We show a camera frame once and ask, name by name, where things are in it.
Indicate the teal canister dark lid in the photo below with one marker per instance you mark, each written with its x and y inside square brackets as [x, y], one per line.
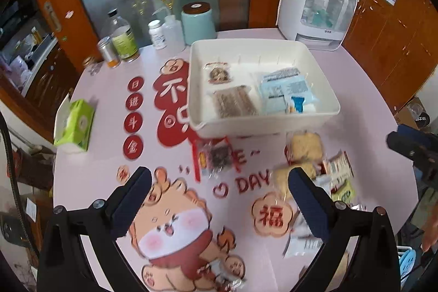
[198, 25]

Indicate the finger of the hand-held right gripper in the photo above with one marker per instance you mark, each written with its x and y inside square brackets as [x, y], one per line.
[409, 141]

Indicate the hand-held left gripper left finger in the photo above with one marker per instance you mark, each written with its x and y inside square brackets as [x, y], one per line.
[131, 208]

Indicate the green snack packet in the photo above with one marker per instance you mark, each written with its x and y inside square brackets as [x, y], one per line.
[343, 192]

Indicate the cardboard box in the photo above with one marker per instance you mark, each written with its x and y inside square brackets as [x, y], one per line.
[410, 116]

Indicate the pale rice cracker packet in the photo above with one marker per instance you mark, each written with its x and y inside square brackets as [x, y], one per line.
[280, 179]
[305, 145]

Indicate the green tissue box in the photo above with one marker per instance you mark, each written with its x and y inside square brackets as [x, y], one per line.
[77, 124]

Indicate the white squeeze bottle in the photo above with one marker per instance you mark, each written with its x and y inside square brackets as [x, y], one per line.
[174, 30]

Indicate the orange white snack packet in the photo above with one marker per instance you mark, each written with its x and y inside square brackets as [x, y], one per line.
[337, 166]

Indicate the white printed snack packet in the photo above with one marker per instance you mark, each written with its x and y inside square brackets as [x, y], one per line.
[301, 245]

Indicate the person's right hand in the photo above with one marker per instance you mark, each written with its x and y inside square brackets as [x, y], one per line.
[430, 230]

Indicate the small blue white packet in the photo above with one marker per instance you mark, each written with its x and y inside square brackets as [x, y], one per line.
[299, 104]

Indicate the small glass jar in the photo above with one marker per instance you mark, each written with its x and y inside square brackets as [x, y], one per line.
[93, 65]

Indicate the dark snack packet red label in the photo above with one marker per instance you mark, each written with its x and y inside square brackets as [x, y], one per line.
[214, 157]

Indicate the round print nut snack packet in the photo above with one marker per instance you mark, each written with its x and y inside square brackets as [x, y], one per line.
[218, 72]

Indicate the white countertop appliance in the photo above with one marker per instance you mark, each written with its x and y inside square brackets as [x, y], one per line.
[318, 4]

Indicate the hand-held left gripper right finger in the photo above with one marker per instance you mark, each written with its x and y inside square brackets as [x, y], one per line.
[308, 208]

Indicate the brown cereal bar packet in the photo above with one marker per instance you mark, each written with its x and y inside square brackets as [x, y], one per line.
[234, 103]

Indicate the white pill bottle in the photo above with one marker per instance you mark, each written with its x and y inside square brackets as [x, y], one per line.
[158, 35]

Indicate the light blue snack packet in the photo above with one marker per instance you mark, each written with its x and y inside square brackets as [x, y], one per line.
[272, 102]
[280, 80]

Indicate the wooden cabinet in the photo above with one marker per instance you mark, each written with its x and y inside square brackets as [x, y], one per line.
[386, 39]

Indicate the small printed snack packet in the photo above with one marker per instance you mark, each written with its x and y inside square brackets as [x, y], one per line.
[222, 276]

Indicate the white plastic bin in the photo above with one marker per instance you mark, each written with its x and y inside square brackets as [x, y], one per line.
[263, 49]

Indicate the metal can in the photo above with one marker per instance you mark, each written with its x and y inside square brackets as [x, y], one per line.
[110, 52]

